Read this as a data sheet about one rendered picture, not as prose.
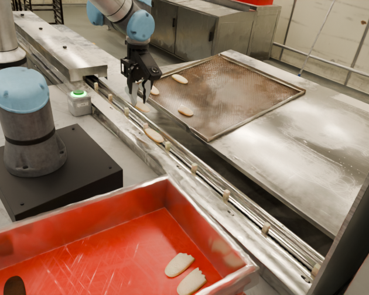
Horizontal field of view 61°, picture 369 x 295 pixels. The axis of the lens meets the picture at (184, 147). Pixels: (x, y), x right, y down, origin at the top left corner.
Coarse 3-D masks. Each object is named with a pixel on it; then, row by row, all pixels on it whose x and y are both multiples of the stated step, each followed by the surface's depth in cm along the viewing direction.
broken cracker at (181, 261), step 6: (174, 258) 69; (180, 258) 69; (186, 258) 69; (192, 258) 70; (168, 264) 68; (174, 264) 68; (180, 264) 68; (186, 264) 68; (168, 270) 66; (174, 270) 66; (180, 270) 67; (174, 276) 66
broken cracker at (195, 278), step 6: (198, 270) 67; (186, 276) 66; (192, 276) 66; (198, 276) 66; (204, 276) 66; (180, 282) 65; (186, 282) 64; (192, 282) 64; (198, 282) 65; (204, 282) 65; (180, 288) 63; (186, 288) 63; (192, 288) 63; (198, 288) 64; (180, 294) 63; (186, 294) 63
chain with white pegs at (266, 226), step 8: (96, 88) 139; (128, 112) 121; (144, 128) 112; (168, 144) 102; (192, 168) 94; (200, 176) 93; (208, 184) 91; (224, 192) 84; (256, 224) 79; (264, 224) 75; (264, 232) 76; (304, 264) 70; (312, 272) 67
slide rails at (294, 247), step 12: (132, 120) 117; (144, 132) 110; (180, 156) 100; (216, 180) 91; (216, 192) 87; (228, 204) 83; (240, 204) 83; (240, 216) 80; (252, 216) 80; (276, 228) 77; (288, 240) 74; (300, 252) 72; (300, 264) 69; (312, 264) 69; (312, 276) 66
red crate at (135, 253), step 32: (128, 224) 77; (160, 224) 78; (64, 256) 68; (96, 256) 69; (128, 256) 69; (160, 256) 70; (192, 256) 71; (0, 288) 60; (32, 288) 61; (64, 288) 62; (96, 288) 62; (128, 288) 63; (160, 288) 64
